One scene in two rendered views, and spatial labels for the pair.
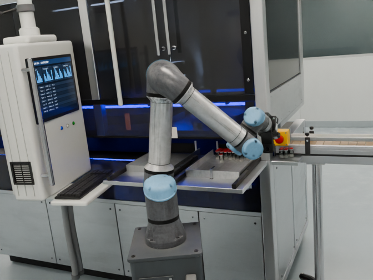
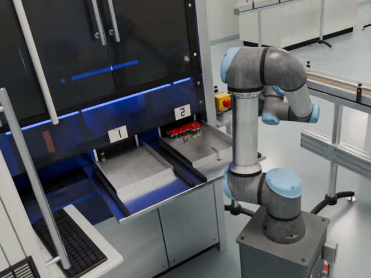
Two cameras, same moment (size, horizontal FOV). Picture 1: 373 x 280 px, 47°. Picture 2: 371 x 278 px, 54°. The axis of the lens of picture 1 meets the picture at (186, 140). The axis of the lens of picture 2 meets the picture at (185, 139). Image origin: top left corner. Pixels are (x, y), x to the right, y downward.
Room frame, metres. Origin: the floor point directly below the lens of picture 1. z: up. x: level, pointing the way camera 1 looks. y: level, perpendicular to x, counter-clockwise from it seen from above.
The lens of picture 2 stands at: (1.09, 1.08, 1.72)
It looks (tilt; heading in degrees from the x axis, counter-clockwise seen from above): 27 degrees down; 307
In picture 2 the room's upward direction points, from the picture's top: 8 degrees counter-clockwise
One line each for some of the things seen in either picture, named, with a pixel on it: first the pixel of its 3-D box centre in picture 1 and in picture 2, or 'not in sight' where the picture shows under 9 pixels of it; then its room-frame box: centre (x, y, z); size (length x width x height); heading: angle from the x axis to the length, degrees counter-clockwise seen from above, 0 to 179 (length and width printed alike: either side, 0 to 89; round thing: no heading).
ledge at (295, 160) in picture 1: (287, 159); (220, 118); (2.02, -0.49, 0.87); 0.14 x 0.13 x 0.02; 154
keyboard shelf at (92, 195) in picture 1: (83, 187); (62, 247); (2.13, 0.56, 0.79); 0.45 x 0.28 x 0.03; 163
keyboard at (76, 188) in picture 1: (86, 183); (65, 239); (2.12, 0.54, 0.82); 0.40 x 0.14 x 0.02; 163
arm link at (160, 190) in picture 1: (161, 196); (281, 191); (1.45, 0.11, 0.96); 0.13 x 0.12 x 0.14; 6
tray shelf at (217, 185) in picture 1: (189, 169); (171, 162); (2.01, 0.00, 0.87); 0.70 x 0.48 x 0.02; 64
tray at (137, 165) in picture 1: (164, 159); (130, 165); (2.14, 0.12, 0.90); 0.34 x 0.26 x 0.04; 154
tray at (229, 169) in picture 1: (224, 163); (197, 142); (1.97, -0.17, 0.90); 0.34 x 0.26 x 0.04; 154
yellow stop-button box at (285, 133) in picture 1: (281, 136); (221, 101); (1.99, -0.46, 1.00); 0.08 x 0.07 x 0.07; 154
